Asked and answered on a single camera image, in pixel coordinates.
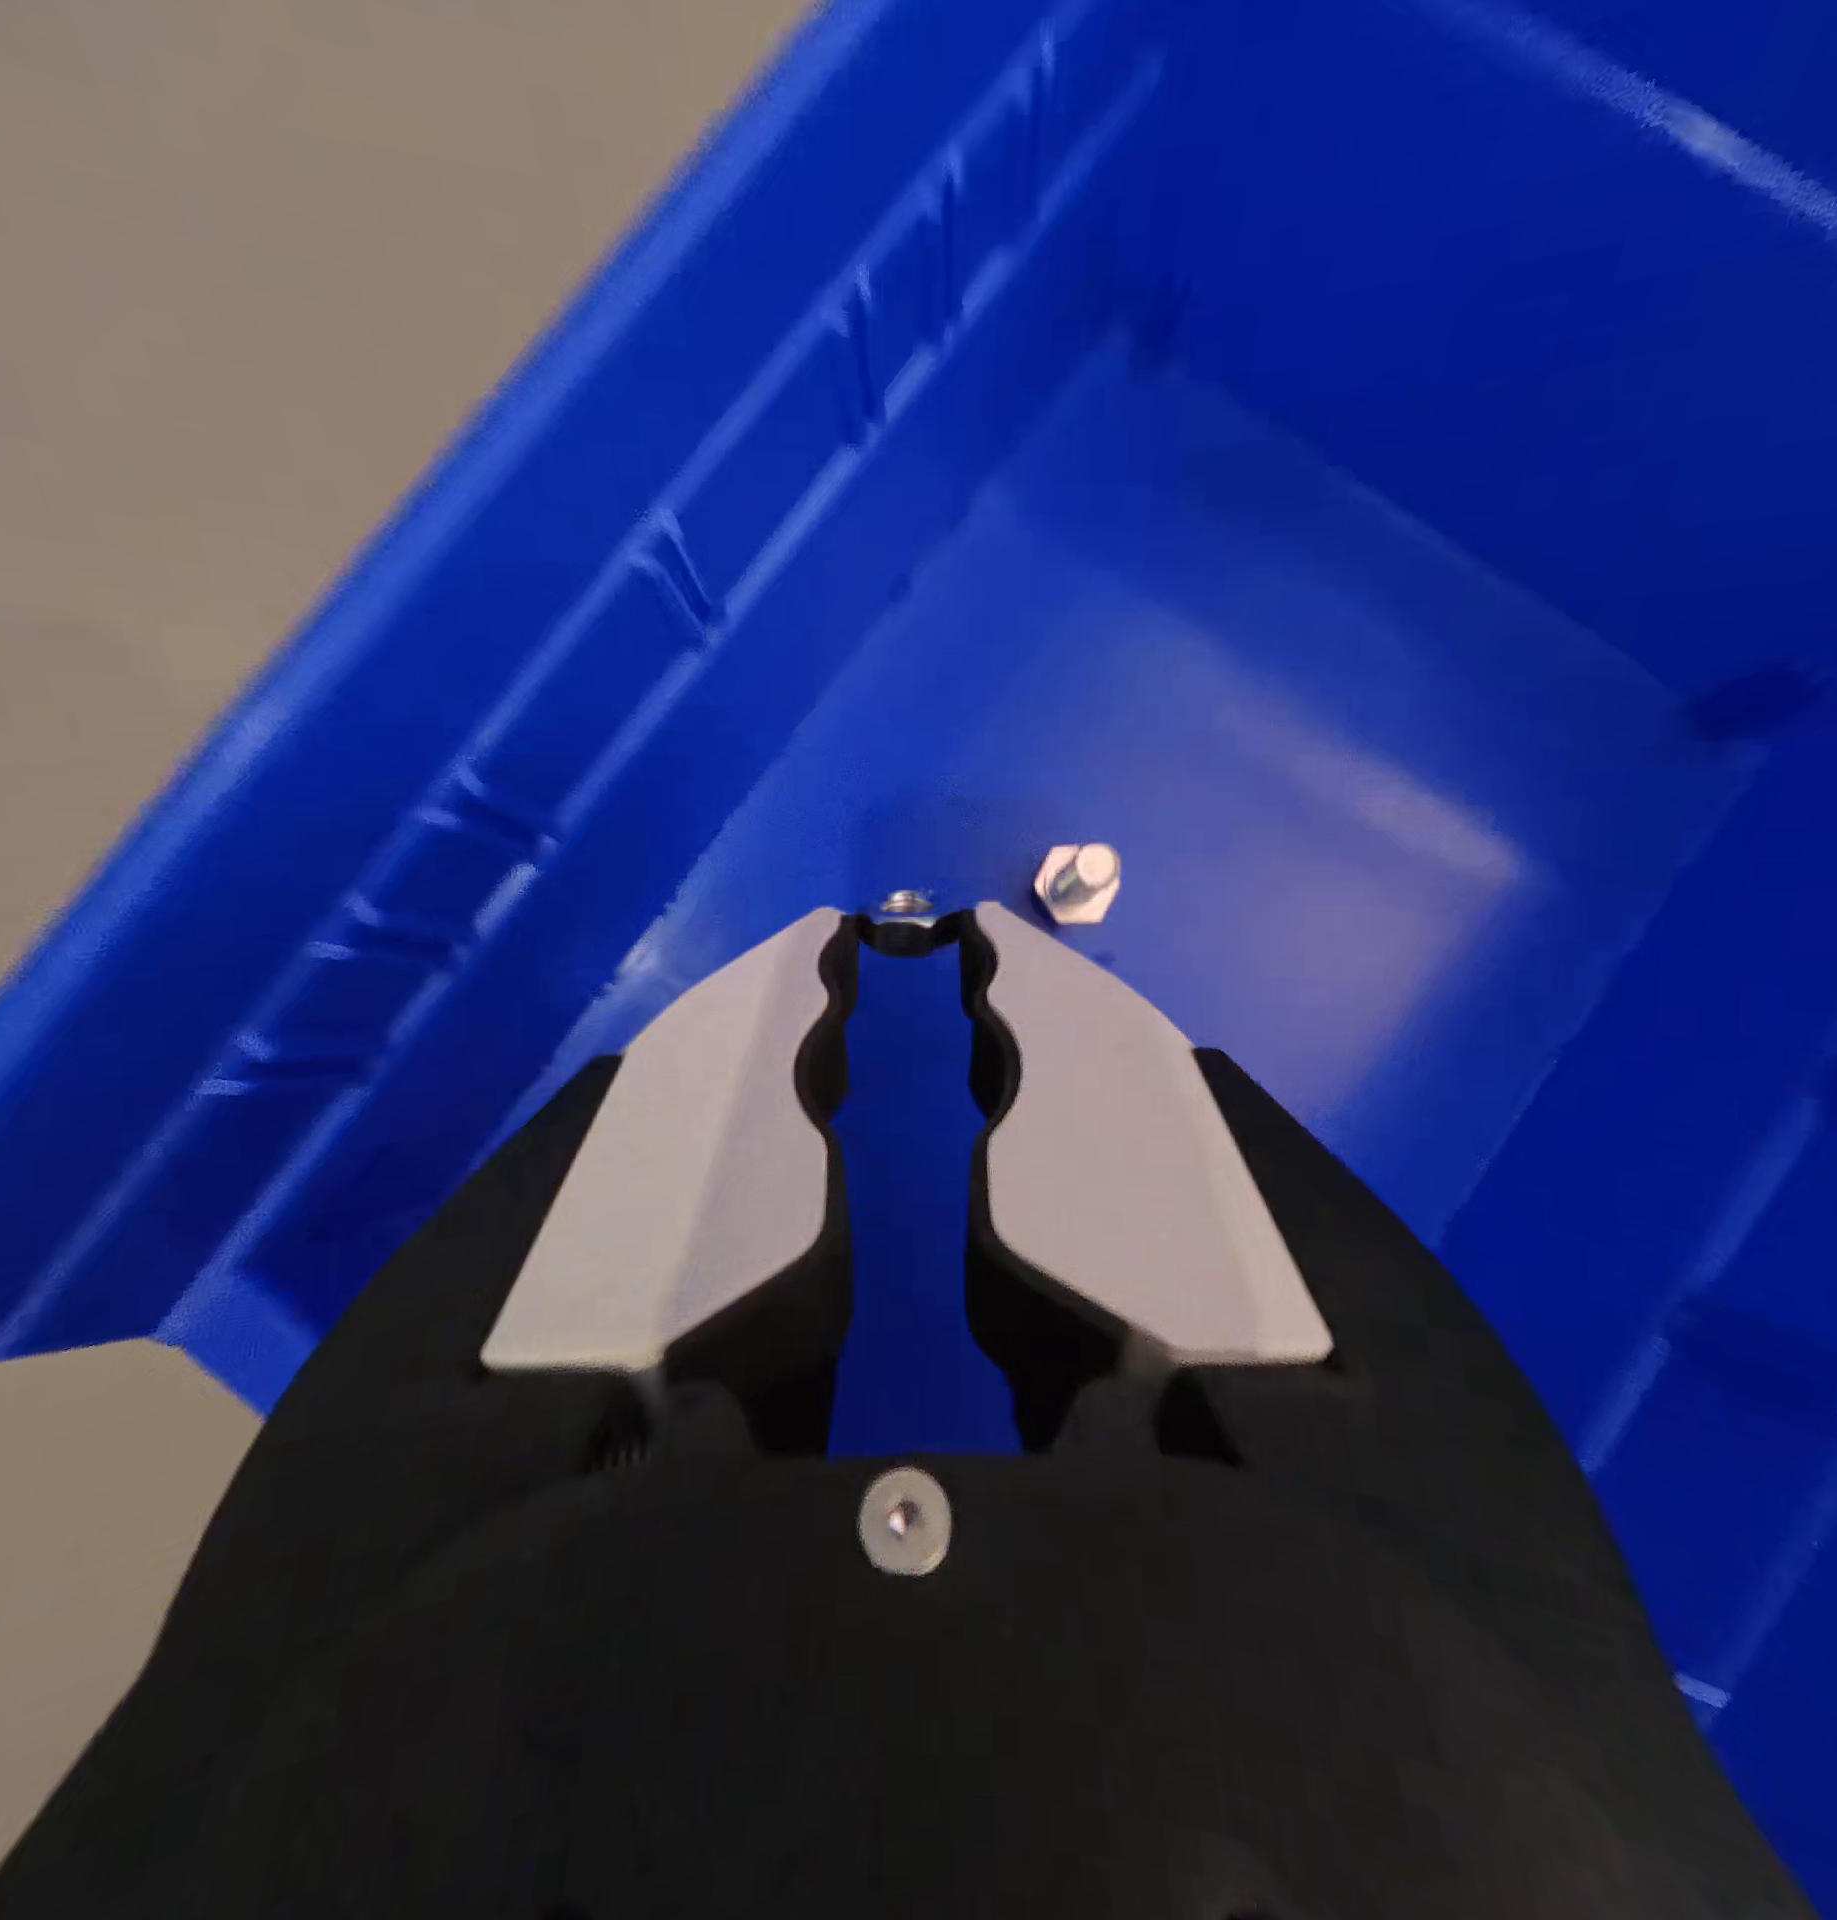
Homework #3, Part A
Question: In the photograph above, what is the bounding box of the blue plastic bin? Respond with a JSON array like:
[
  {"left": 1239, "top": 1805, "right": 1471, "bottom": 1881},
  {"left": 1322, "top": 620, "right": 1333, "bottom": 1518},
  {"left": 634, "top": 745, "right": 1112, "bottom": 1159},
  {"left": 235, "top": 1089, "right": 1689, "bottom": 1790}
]
[{"left": 0, "top": 0, "right": 1837, "bottom": 1920}]

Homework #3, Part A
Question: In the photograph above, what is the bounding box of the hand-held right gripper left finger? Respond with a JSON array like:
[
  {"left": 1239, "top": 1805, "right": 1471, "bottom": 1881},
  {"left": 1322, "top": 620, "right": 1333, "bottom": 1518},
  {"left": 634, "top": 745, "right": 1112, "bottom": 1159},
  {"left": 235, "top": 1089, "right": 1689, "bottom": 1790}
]
[{"left": 477, "top": 904, "right": 863, "bottom": 1461}]

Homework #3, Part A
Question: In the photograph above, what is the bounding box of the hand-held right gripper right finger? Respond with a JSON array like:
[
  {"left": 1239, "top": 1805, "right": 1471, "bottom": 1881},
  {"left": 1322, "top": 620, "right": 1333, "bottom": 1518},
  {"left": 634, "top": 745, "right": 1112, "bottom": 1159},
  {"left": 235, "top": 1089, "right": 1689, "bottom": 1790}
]
[{"left": 954, "top": 898, "right": 1335, "bottom": 1458}]

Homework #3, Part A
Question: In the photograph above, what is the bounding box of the metal hex bolt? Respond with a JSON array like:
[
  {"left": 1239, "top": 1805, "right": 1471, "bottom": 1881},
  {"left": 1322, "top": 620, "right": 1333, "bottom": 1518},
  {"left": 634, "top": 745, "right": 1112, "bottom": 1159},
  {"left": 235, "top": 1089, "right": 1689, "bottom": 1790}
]
[{"left": 1029, "top": 841, "right": 1124, "bottom": 930}]

